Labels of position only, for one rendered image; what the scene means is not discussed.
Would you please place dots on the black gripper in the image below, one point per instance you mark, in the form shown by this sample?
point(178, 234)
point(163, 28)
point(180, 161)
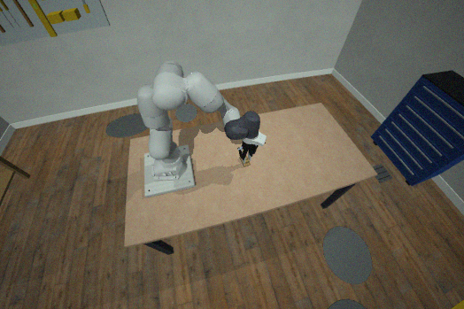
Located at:
point(246, 147)

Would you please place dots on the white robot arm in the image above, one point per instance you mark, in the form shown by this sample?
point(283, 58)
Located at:
point(170, 92)

